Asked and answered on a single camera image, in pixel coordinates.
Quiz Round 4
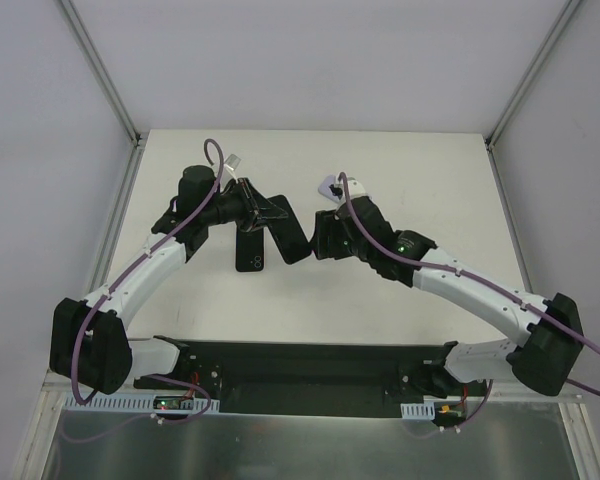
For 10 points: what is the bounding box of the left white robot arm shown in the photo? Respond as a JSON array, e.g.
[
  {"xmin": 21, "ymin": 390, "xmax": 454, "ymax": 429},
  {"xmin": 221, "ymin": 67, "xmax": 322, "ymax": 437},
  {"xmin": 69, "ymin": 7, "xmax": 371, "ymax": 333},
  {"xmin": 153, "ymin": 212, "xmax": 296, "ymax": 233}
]
[{"xmin": 50, "ymin": 166, "xmax": 292, "ymax": 405}]

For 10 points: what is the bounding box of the black cased phone with ring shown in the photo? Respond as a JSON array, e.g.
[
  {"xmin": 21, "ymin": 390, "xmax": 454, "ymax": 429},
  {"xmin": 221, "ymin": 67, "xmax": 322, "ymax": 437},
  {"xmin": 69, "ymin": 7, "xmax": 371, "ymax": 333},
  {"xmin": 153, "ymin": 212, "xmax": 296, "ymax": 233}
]
[{"xmin": 235, "ymin": 230, "xmax": 265, "ymax": 273}]

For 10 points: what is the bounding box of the right aluminium frame post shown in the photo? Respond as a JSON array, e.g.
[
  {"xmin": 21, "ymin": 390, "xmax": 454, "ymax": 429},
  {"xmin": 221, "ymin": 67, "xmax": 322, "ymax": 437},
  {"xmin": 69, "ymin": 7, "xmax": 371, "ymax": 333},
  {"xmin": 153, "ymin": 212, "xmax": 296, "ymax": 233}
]
[{"xmin": 485, "ymin": 0, "xmax": 585, "ymax": 152}]

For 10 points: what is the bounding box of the left white cable duct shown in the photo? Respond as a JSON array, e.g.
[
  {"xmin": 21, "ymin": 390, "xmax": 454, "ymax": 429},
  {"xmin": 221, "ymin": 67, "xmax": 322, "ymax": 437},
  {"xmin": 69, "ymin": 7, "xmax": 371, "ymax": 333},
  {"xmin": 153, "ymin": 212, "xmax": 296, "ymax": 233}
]
[{"xmin": 63, "ymin": 394, "xmax": 220, "ymax": 415}]

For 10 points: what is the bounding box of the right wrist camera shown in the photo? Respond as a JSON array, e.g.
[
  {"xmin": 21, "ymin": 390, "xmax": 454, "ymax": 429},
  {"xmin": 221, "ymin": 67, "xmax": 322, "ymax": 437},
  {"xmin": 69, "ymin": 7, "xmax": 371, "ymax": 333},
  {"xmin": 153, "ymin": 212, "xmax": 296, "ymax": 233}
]
[{"xmin": 328, "ymin": 177, "xmax": 368, "ymax": 200}]

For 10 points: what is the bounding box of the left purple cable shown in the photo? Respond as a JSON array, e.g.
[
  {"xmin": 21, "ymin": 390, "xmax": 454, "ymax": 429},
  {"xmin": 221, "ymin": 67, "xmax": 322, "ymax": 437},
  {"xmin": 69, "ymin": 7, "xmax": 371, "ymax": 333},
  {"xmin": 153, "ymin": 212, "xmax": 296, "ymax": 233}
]
[{"xmin": 59, "ymin": 138, "xmax": 226, "ymax": 444}]

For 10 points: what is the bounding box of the purple cable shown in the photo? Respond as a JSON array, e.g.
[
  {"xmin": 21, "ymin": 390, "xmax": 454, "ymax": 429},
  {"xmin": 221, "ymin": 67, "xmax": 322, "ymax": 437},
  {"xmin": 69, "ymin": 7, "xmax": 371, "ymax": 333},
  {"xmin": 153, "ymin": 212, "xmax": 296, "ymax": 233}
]
[
  {"xmin": 335, "ymin": 172, "xmax": 600, "ymax": 441},
  {"xmin": 59, "ymin": 138, "xmax": 226, "ymax": 444}
]

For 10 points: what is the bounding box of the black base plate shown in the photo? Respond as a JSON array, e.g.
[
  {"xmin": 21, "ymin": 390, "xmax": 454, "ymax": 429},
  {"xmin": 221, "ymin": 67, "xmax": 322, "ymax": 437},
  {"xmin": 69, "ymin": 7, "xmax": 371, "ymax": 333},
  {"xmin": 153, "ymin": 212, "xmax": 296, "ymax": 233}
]
[{"xmin": 133, "ymin": 340, "xmax": 487, "ymax": 418}]

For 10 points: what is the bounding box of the left aluminium frame post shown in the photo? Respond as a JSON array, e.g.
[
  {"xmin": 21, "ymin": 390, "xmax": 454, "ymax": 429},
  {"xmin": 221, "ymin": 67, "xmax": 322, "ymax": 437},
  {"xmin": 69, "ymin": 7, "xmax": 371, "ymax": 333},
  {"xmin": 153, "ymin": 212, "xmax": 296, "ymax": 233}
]
[{"xmin": 54, "ymin": 0, "xmax": 143, "ymax": 147}]

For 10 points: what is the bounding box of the right white cable duct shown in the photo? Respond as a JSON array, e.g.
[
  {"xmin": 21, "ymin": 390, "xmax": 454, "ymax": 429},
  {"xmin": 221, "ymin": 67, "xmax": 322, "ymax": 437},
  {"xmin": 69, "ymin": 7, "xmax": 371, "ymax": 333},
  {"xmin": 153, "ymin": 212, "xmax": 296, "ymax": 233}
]
[{"xmin": 400, "ymin": 401, "xmax": 436, "ymax": 421}]

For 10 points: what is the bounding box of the aluminium frame post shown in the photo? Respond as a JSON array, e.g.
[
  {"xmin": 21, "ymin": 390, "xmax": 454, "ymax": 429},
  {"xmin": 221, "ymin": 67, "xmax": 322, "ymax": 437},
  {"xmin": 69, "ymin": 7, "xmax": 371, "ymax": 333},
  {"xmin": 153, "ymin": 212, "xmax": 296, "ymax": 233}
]
[
  {"xmin": 485, "ymin": 0, "xmax": 585, "ymax": 152},
  {"xmin": 54, "ymin": 0, "xmax": 143, "ymax": 147}
]

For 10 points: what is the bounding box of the white cable duct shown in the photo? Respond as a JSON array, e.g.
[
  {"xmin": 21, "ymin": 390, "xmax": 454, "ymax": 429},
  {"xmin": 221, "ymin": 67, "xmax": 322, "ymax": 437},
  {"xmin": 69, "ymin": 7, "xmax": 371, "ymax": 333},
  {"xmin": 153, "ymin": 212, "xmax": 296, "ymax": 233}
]
[
  {"xmin": 400, "ymin": 401, "xmax": 436, "ymax": 421},
  {"xmin": 63, "ymin": 394, "xmax": 220, "ymax": 415}
]

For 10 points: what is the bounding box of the lilac cased phone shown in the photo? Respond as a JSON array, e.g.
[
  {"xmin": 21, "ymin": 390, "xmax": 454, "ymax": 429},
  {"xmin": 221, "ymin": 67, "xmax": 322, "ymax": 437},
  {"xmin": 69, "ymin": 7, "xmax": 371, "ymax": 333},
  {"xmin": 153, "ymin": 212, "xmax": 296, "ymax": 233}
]
[{"xmin": 318, "ymin": 175, "xmax": 356, "ymax": 203}]

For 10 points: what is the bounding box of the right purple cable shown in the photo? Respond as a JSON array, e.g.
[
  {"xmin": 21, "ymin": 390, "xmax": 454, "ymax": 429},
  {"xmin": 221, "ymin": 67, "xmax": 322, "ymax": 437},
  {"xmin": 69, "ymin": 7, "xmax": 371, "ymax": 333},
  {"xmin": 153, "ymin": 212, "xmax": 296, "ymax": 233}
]
[{"xmin": 335, "ymin": 172, "xmax": 600, "ymax": 441}]

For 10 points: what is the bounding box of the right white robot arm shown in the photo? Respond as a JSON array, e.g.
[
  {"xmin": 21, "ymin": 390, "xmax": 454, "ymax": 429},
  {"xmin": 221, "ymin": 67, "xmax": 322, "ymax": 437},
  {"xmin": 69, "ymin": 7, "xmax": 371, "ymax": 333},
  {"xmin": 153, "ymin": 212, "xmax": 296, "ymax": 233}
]
[{"xmin": 311, "ymin": 196, "xmax": 583, "ymax": 398}]

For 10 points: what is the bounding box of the black phone case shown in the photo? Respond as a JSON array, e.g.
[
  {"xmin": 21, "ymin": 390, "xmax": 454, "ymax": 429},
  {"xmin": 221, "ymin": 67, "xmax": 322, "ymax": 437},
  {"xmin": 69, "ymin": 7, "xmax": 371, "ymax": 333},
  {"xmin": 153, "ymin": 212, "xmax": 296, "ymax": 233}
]
[{"xmin": 267, "ymin": 195, "xmax": 312, "ymax": 265}]

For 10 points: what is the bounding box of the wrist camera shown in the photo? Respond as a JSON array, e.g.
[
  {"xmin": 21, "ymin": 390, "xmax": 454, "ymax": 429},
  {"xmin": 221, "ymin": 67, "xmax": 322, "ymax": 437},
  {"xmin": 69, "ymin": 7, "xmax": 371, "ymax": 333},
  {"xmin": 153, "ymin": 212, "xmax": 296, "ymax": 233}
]
[
  {"xmin": 224, "ymin": 154, "xmax": 242, "ymax": 177},
  {"xmin": 328, "ymin": 177, "xmax": 368, "ymax": 200}
]

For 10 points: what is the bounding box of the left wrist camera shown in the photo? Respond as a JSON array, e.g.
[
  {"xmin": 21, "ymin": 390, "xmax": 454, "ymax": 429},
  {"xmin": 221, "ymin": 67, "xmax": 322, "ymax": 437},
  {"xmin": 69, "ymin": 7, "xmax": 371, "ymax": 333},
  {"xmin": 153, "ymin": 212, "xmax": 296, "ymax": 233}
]
[{"xmin": 224, "ymin": 154, "xmax": 242, "ymax": 177}]

